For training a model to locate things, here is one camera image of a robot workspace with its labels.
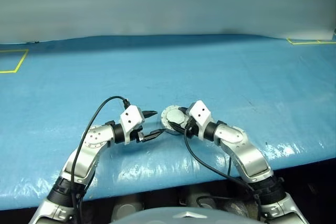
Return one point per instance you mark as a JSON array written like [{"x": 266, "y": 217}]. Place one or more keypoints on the silver motor stator copper windings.
[{"x": 174, "y": 116}]

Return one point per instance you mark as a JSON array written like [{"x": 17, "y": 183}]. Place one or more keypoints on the grey rounded block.
[
  {"x": 194, "y": 200},
  {"x": 127, "y": 208}
]

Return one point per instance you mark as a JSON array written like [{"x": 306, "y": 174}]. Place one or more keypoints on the blue plastic table cover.
[{"x": 78, "y": 85}]

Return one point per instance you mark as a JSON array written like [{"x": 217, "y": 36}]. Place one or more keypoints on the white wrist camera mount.
[
  {"x": 130, "y": 117},
  {"x": 199, "y": 111}
]

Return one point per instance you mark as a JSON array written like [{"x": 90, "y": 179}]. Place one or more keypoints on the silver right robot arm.
[{"x": 246, "y": 153}]

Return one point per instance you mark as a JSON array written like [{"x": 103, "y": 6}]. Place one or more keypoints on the grey robot torso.
[{"x": 168, "y": 217}]

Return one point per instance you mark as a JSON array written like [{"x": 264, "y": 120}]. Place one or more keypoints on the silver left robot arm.
[{"x": 86, "y": 153}]

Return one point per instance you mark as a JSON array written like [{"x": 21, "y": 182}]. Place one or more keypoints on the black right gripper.
[{"x": 191, "y": 127}]

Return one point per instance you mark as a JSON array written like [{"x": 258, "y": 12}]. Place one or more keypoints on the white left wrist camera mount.
[{"x": 130, "y": 117}]

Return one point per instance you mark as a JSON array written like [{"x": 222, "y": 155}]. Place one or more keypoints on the dark lumpy shape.
[{"x": 237, "y": 209}]

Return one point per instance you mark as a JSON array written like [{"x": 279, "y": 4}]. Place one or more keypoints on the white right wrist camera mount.
[{"x": 199, "y": 111}]

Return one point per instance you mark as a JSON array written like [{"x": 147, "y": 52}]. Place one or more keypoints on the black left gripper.
[{"x": 137, "y": 135}]

